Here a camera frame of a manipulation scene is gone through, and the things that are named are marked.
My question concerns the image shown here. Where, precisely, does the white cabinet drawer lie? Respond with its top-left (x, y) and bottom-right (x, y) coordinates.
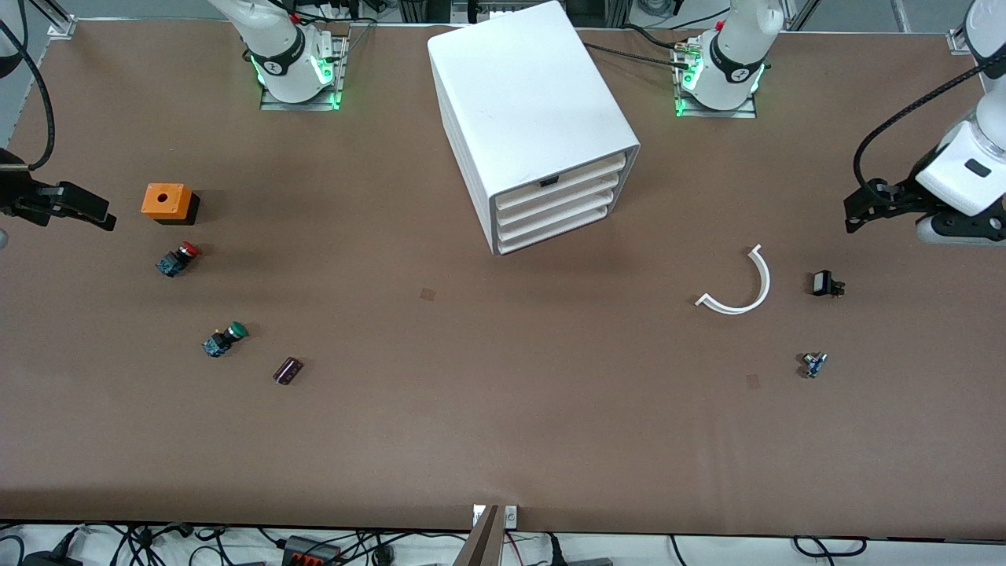
top-left (495, 169), bottom-right (627, 229)
top-left (494, 152), bottom-right (629, 212)
top-left (499, 203), bottom-right (612, 255)
top-left (497, 187), bottom-right (622, 242)

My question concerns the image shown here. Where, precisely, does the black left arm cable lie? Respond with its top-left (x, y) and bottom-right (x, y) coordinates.
top-left (854, 66), bottom-right (1006, 194)

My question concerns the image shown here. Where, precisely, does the white drawer cabinet shell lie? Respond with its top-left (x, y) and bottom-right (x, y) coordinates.
top-left (427, 0), bottom-right (641, 257)

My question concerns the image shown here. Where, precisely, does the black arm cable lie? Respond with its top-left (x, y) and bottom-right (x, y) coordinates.
top-left (854, 66), bottom-right (1006, 194)
top-left (0, 0), bottom-right (54, 171)

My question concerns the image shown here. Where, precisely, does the green push button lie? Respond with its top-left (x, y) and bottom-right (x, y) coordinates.
top-left (203, 322), bottom-right (249, 358)

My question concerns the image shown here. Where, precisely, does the black looped cable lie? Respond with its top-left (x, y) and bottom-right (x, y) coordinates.
top-left (792, 535), bottom-right (868, 558)

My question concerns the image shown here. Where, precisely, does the orange button box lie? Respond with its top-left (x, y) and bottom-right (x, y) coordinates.
top-left (141, 183), bottom-right (200, 226)

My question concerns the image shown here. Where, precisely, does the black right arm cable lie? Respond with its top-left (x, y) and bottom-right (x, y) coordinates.
top-left (0, 0), bottom-right (54, 171)

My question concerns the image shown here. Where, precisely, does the black table cable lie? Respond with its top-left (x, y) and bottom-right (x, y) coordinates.
top-left (586, 43), bottom-right (694, 72)
top-left (621, 24), bottom-right (697, 51)

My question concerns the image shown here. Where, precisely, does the wooden post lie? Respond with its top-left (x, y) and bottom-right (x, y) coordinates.
top-left (454, 505), bottom-right (504, 566)

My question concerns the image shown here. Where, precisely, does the white curved plastic strip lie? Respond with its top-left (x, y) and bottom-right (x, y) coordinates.
top-left (696, 244), bottom-right (772, 315)

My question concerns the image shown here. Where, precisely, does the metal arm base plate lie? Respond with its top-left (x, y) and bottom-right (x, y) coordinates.
top-left (674, 43), bottom-right (759, 119)
top-left (259, 33), bottom-right (348, 112)

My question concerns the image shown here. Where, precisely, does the black orange power strip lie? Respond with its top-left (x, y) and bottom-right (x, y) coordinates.
top-left (281, 535), bottom-right (344, 566)

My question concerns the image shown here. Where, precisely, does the red push button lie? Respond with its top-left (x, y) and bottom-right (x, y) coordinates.
top-left (156, 241), bottom-right (201, 277)

